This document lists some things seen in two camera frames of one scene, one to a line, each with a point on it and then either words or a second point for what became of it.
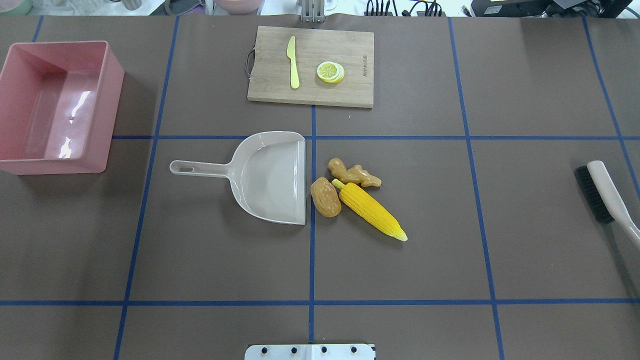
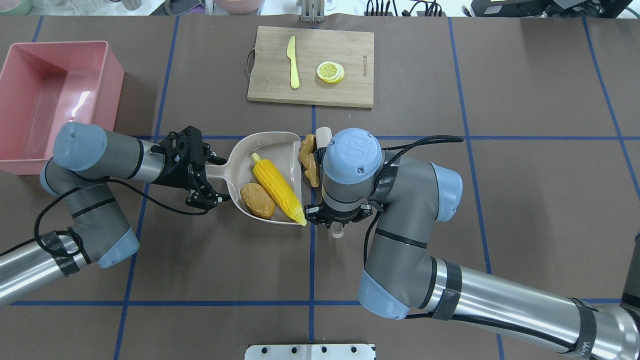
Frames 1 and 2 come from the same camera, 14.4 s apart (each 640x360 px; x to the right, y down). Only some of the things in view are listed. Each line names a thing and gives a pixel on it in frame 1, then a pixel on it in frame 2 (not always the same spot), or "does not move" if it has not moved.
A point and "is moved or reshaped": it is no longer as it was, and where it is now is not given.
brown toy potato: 325,197 is moved or reshaped
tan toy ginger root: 355,174 is moved or reshaped
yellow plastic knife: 291,53 does not move
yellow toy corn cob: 352,194 is moved or reshaped
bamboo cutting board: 319,66 does not move
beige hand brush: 604,198 → 323,137
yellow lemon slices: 330,72 does not move
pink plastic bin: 58,103 does not move
